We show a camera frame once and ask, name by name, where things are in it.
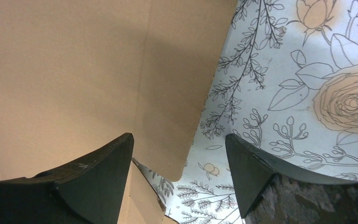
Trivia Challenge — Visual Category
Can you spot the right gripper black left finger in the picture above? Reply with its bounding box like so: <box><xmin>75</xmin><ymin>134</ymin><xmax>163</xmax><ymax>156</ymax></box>
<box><xmin>0</xmin><ymin>133</ymin><xmax>134</xmax><ymax>224</ymax></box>

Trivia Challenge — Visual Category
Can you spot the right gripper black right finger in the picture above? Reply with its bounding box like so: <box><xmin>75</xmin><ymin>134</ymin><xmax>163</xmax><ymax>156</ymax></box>
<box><xmin>225</xmin><ymin>134</ymin><xmax>358</xmax><ymax>224</ymax></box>

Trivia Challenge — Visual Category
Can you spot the brown cardboard box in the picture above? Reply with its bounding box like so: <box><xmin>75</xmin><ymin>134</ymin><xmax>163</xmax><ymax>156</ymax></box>
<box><xmin>0</xmin><ymin>0</ymin><xmax>237</xmax><ymax>224</ymax></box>

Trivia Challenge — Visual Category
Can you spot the floral patterned table mat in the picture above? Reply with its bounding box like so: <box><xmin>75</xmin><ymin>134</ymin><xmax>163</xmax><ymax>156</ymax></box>
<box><xmin>141</xmin><ymin>0</ymin><xmax>358</xmax><ymax>224</ymax></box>

